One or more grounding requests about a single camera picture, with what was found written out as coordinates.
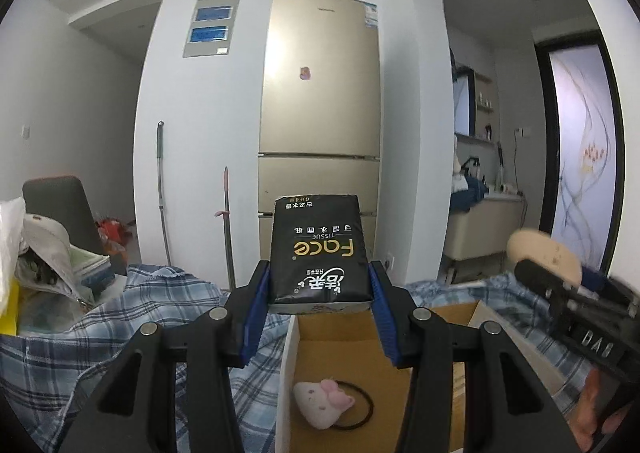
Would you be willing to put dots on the person's right hand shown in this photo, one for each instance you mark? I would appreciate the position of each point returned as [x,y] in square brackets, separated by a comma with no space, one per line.
[587,408]

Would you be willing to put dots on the bathroom mirror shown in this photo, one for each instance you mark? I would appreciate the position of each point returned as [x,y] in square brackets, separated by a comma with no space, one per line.
[462,103]

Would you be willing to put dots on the yellow bag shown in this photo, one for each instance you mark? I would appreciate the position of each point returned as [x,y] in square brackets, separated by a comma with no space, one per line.
[9,313]

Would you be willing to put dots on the white plastic bag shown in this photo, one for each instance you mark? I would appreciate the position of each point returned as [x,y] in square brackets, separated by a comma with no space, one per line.
[10,228]

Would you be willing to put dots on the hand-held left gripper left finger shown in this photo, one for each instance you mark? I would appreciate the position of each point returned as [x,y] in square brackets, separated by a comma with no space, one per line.
[255,313]

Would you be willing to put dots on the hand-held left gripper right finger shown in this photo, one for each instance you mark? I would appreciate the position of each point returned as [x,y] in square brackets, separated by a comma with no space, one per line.
[382,313]

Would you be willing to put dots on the stack of papers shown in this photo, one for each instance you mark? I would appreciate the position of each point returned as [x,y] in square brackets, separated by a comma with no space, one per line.
[92,265]

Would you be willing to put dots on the gold refrigerator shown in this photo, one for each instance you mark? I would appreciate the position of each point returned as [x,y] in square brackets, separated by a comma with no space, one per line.
[320,108]

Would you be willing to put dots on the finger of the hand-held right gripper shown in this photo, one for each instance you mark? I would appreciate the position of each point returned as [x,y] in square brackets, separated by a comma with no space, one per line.
[605,285]
[540,275]

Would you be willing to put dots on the cardboard box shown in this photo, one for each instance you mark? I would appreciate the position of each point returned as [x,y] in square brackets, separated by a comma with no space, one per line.
[350,348]

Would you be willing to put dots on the pink fridge magnet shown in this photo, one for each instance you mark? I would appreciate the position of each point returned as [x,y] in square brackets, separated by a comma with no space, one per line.
[304,73]

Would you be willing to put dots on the black tissue pack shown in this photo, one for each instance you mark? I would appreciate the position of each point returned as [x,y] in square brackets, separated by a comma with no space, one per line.
[320,253]

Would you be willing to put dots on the beige round case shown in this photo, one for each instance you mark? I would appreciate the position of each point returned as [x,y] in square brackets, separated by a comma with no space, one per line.
[540,250]

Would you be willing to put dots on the refrigerator label sticker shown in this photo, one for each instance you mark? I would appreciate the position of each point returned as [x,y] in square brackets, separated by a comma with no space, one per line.
[370,16]

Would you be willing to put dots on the dark blue cloth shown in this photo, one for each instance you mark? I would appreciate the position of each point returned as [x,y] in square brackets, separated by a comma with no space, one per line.
[467,195]

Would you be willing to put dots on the white grey bag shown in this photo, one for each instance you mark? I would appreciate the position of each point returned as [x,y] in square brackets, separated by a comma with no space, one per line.
[45,253]

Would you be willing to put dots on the blue plaid shirt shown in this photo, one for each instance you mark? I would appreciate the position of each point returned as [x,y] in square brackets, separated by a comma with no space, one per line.
[165,293]

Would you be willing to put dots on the grey wall panel blue screens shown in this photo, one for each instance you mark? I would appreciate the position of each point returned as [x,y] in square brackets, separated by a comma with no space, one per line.
[210,23]

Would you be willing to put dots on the grey chair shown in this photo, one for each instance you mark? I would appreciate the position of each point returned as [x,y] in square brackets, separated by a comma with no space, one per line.
[60,203]

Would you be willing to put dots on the red bags on floor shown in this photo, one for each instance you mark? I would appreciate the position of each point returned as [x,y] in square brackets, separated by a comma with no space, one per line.
[112,233]

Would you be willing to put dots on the white hair dryer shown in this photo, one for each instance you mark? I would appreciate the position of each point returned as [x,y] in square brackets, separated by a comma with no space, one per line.
[510,189]

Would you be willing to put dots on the beige bathroom vanity cabinet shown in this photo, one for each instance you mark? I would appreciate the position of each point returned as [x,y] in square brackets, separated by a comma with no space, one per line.
[480,228]

